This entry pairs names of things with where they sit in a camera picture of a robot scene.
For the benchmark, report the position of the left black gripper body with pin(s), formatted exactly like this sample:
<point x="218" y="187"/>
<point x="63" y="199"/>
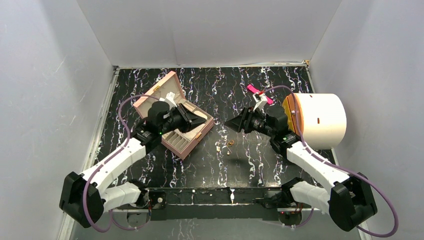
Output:
<point x="172" y="124"/>

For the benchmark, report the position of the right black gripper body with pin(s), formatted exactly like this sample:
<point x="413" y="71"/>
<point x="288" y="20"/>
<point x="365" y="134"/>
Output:
<point x="258" y="123"/>

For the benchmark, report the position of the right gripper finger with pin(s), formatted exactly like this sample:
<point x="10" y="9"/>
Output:
<point x="238" y="122"/>
<point x="249" y="121"/>

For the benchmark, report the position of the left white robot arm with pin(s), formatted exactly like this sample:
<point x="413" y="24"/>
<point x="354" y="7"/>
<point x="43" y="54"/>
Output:
<point x="86" y="196"/>

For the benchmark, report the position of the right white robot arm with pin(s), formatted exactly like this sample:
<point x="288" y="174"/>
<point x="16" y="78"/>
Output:
<point x="324" y="179"/>

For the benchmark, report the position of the pink jewelry box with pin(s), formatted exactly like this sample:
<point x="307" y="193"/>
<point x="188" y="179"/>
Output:
<point x="181" y="144"/>

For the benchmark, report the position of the pink plastic clip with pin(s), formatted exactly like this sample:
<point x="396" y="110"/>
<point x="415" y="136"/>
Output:
<point x="255" y="91"/>

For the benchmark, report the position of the white cylinder with orange lid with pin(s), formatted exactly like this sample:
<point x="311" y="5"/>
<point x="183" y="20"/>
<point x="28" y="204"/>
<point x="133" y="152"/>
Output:
<point x="321" y="118"/>

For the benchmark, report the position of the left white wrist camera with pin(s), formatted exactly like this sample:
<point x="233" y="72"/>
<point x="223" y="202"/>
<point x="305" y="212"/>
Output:
<point x="169" y="99"/>

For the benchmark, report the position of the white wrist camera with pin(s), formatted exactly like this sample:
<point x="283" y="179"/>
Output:
<point x="169" y="99"/>
<point x="260" y="102"/>

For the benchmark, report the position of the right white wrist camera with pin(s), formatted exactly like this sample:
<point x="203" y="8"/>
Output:
<point x="260" y="102"/>

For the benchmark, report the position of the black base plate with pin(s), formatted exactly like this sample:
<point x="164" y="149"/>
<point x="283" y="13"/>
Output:
<point x="216" y="203"/>

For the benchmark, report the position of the aluminium frame rail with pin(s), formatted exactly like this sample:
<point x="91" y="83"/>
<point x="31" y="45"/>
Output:
<point x="290" y="216"/>

